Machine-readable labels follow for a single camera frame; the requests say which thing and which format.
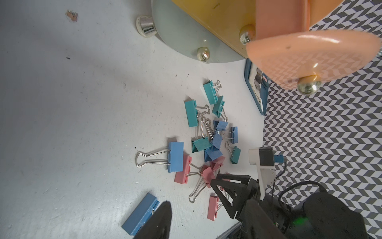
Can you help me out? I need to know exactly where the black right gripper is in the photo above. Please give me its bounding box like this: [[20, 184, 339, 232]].
[[211, 174, 289, 239]]

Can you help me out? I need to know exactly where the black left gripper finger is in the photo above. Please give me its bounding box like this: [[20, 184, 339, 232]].
[[134, 201, 172, 239]]

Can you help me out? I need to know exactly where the pink binder clip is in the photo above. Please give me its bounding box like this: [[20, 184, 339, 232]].
[[210, 156, 225, 172], [207, 196, 223, 221], [189, 166, 215, 204], [174, 154, 201, 184]]

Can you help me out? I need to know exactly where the pink binder clip bottom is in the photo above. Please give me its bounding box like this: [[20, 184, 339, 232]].
[[207, 196, 223, 221]]

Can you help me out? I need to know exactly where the orange pink top drawer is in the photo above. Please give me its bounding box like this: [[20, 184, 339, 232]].
[[240, 1, 381, 95]]

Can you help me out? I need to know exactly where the cream round drawer cabinet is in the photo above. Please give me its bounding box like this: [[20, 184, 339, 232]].
[[136, 1, 260, 63]]

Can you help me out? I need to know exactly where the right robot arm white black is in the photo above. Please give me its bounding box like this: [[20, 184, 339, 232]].
[[210, 174, 370, 239]]

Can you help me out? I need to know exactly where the blue binder clip front left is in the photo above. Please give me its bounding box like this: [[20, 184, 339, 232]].
[[121, 193, 160, 236]]

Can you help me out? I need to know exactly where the green binder clip far right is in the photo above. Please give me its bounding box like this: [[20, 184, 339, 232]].
[[225, 142, 241, 164]]

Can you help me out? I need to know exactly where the green binder clip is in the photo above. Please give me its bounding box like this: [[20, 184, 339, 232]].
[[185, 100, 210, 127], [191, 115, 212, 153], [212, 96, 228, 121], [203, 80, 222, 105], [225, 142, 241, 164]]

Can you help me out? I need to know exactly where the blue binder clip lower centre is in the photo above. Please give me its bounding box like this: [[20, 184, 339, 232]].
[[204, 146, 223, 162]]

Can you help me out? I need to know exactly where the blue binder clip right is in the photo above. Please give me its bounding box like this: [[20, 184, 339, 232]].
[[228, 126, 238, 144]]

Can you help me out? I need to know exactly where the green binder clip centre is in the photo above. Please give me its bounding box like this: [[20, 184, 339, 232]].
[[191, 115, 212, 153]]

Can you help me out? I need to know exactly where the blue binder clip upper centre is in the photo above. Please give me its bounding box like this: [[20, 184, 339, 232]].
[[213, 120, 228, 132]]

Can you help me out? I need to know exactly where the blue binder clip pile middle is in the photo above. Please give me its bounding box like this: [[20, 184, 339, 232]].
[[204, 118, 223, 150]]

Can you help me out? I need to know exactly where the blue binder clip middle left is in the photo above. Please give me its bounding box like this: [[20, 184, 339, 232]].
[[135, 141, 184, 173]]

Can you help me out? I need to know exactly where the green binder clip top right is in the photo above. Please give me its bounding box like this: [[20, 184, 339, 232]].
[[212, 96, 228, 121]]

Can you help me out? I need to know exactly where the green binder clip left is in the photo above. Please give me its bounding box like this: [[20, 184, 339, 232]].
[[185, 100, 210, 127]]

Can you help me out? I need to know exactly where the teal blue tray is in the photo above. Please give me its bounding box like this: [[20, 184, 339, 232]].
[[244, 59, 270, 116]]

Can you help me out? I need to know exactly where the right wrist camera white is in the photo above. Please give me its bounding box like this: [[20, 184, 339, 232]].
[[249, 146, 286, 201]]

